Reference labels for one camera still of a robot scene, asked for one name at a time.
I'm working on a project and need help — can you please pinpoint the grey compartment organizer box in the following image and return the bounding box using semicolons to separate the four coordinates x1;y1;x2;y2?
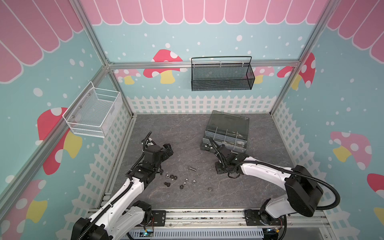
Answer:
201;110;250;153

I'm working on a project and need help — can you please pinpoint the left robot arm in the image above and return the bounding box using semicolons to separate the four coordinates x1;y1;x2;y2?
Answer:
71;138;174;240

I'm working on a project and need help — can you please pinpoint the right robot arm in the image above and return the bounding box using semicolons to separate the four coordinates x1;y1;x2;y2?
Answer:
211;141;341;225

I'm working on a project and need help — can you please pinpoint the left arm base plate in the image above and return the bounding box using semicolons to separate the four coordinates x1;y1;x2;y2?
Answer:
140;210;167;227

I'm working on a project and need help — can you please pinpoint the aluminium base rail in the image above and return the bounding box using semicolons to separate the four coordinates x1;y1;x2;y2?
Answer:
154;208;330;229

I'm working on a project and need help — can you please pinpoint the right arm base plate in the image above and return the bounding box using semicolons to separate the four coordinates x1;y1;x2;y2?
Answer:
244;209;286;228

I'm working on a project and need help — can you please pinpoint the white slotted cable duct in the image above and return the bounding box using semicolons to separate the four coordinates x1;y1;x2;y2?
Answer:
129;229;265;240

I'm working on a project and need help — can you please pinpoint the white mesh wall basket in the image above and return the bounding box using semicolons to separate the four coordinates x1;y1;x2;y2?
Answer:
63;82;123;138

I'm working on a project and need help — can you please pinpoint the black mesh wall basket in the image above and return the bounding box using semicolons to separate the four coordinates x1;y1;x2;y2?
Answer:
191;56;256;92

